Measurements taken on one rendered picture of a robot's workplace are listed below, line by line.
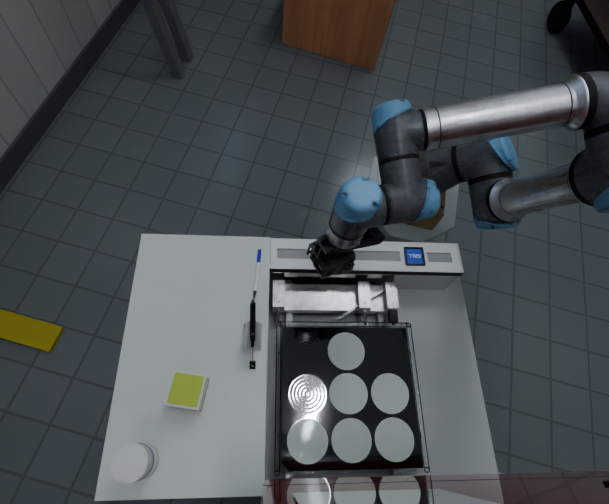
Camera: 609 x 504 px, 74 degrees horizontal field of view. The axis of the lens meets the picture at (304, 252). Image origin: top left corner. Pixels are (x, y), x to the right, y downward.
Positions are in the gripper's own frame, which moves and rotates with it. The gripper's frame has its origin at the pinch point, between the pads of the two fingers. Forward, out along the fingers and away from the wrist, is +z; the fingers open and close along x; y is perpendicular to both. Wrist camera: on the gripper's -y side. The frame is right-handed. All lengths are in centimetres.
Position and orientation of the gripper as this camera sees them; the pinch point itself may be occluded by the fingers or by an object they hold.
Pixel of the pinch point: (333, 267)
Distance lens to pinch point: 100.7
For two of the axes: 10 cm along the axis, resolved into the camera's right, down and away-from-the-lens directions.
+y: -8.6, 4.1, -3.1
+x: 5.0, 8.1, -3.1
